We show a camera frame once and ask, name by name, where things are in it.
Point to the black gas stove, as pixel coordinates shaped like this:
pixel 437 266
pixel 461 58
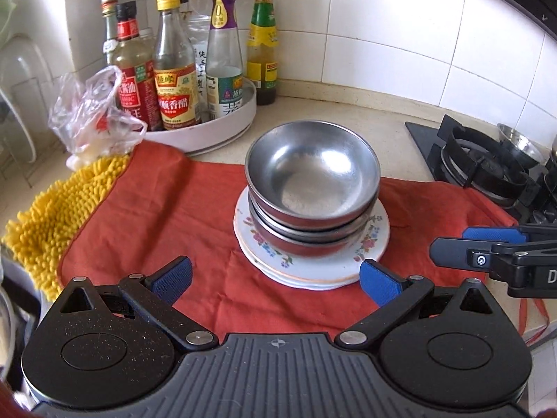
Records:
pixel 424 139

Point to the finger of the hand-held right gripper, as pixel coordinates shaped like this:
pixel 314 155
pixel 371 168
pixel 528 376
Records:
pixel 457 252
pixel 491 233

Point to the vinegar bottle yellow cap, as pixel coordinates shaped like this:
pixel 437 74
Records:
pixel 176 96

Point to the soy sauce bottle red cap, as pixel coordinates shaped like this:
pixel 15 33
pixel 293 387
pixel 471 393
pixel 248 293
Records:
pixel 137 91

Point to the white plate floral rim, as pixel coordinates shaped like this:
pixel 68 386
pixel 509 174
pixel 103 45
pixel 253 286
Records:
pixel 376 235

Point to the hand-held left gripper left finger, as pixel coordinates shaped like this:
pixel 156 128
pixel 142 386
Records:
pixel 174 279

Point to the clear jar handwritten label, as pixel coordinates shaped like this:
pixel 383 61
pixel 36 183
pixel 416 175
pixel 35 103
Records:
pixel 201 65

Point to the sauce bottle green yellow label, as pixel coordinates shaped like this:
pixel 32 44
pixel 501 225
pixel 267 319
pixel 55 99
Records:
pixel 262 52

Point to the clear plastic bag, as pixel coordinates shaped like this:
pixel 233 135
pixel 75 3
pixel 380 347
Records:
pixel 91 117

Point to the white plate small pink flower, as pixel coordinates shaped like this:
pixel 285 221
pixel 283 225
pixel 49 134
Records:
pixel 311 282

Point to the yellow chenille mat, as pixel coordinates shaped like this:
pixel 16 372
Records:
pixel 48 222

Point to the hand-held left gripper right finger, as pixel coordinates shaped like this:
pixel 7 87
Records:
pixel 380 285

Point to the stainless steel bowl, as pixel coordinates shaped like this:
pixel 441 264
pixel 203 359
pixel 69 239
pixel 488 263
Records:
pixel 313 235
pixel 518 143
pixel 313 170
pixel 313 250

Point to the glass bottle dark red cap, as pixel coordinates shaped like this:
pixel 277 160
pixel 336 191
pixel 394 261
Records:
pixel 109 39

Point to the black burner grate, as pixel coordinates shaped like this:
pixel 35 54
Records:
pixel 546 196
pixel 478 165

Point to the red cloth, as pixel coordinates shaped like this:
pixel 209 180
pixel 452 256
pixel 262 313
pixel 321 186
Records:
pixel 174 209

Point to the white two-tier rotating rack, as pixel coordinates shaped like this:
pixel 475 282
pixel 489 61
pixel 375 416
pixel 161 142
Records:
pixel 226 126

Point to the clear bottle purple label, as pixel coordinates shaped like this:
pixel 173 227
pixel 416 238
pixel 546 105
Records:
pixel 224 82

